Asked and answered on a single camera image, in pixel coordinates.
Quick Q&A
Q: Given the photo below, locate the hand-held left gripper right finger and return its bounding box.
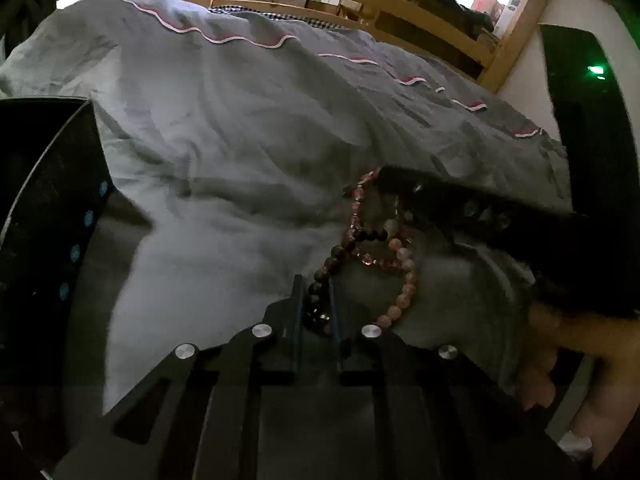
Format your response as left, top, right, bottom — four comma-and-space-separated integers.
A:
327, 277, 581, 480

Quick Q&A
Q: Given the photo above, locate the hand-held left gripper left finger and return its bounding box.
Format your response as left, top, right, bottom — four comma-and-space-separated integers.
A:
50, 274, 305, 480

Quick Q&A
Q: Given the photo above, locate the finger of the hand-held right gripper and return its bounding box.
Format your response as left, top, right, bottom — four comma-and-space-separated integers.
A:
377, 165, 588, 221
407, 195, 546, 283

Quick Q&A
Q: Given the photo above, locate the dark brown bead bracelet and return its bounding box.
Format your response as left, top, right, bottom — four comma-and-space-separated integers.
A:
306, 227, 388, 336

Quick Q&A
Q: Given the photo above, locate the pink crystal bead bracelet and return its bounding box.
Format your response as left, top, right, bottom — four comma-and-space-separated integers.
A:
342, 169, 401, 273

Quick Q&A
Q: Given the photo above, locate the black jewelry box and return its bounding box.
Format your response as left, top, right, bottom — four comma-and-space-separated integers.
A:
0, 96, 153, 466

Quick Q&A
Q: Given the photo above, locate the person's right forearm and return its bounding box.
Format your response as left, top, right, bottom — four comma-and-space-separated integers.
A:
570, 340, 633, 461

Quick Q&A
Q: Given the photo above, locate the person's right hand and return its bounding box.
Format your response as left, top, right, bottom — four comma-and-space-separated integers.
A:
516, 302, 603, 412

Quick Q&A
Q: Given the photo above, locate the grey blanket pink trim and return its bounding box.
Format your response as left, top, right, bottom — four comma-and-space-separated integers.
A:
0, 0, 591, 411

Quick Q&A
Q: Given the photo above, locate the wooden bed frame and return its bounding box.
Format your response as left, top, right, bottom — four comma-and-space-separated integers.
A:
92, 0, 558, 95

